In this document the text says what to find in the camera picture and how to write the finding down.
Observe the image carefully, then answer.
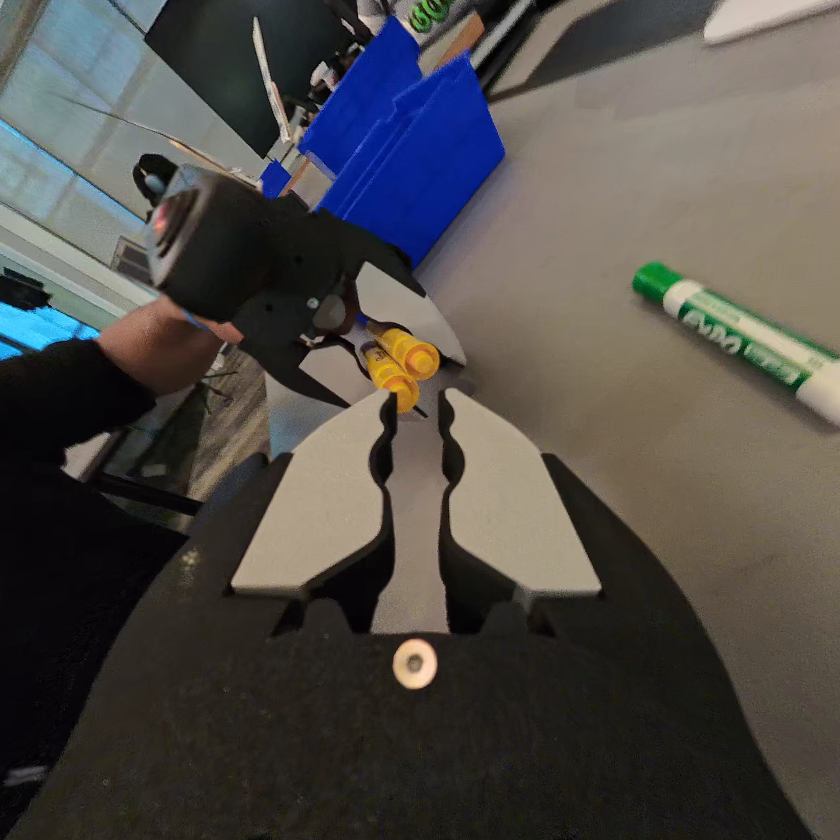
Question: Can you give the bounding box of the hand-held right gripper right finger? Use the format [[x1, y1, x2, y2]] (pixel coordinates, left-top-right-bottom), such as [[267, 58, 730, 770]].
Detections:
[[437, 387, 603, 632]]

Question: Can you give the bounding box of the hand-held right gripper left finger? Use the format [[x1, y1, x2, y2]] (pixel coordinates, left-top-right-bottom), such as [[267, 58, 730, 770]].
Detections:
[[230, 390, 400, 632]]

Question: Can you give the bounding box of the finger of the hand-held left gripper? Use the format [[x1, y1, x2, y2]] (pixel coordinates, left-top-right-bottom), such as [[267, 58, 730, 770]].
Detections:
[[351, 262, 469, 367]]

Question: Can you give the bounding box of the yellow highlighter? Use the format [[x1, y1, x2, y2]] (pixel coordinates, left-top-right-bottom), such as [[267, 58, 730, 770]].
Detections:
[[367, 327, 441, 380], [360, 344, 421, 414]]

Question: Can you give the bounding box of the green dry erase marker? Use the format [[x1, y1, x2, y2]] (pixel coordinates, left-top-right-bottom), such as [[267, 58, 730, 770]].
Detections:
[[631, 261, 840, 427]]

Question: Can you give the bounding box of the person's left hand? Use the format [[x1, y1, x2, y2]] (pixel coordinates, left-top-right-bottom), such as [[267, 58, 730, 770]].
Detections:
[[98, 298, 245, 398]]

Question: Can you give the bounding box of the blue plastic bin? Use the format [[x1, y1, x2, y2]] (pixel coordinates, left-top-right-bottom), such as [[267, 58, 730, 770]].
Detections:
[[298, 16, 422, 178], [315, 56, 506, 271]]

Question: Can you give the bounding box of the black metal bar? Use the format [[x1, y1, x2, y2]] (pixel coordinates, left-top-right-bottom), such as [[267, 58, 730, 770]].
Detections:
[[92, 472, 204, 517]]

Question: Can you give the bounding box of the black monitor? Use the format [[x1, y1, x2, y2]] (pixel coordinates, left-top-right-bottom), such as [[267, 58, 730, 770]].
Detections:
[[144, 0, 370, 160]]

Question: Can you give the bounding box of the white panel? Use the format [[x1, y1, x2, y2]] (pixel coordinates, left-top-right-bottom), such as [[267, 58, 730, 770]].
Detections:
[[702, 0, 840, 47]]

